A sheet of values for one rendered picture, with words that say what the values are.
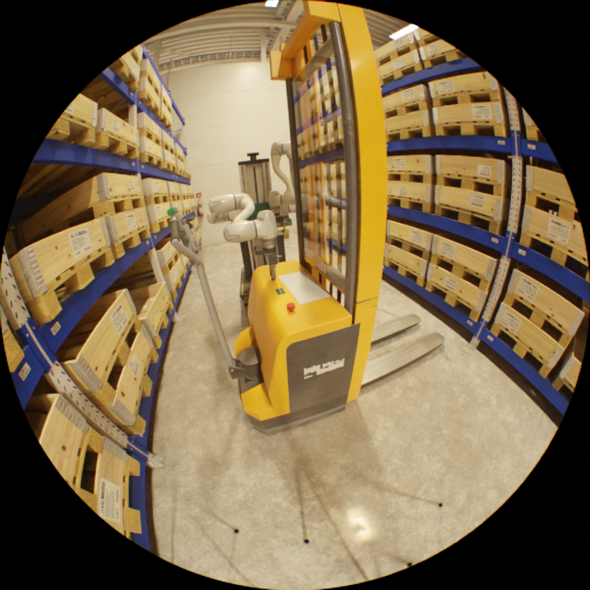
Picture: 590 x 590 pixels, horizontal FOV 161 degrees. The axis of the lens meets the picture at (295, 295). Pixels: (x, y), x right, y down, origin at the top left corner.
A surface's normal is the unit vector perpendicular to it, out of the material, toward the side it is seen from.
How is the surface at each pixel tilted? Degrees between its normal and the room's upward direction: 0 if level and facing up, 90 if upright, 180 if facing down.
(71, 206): 90
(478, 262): 90
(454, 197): 90
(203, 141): 90
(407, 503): 0
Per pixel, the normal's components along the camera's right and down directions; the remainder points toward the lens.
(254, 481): -0.07, -0.87
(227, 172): 0.31, 0.45
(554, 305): -0.96, 0.20
